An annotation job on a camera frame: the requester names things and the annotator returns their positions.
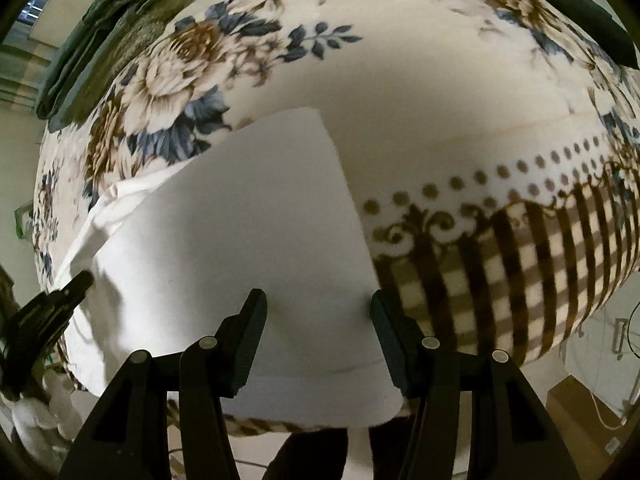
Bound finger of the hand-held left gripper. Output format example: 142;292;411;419
9;270;95;361

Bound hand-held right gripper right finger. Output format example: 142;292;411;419
370;290;581;480

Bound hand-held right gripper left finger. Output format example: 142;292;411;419
59;288;268;480

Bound white pants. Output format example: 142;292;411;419
54;106;404;429

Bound person's left hand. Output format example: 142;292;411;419
0;370;83;443

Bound person's dark trouser legs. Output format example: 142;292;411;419
260;412;416;480

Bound cardboard box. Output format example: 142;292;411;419
545;375;632;480

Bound floral printed blanket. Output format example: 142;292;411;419
31;0;640;433

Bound folded green cloth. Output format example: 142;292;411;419
35;0;197;128

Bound dark green cloth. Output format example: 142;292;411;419
521;0;640;68

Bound white cable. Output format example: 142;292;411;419
590;389;632;431

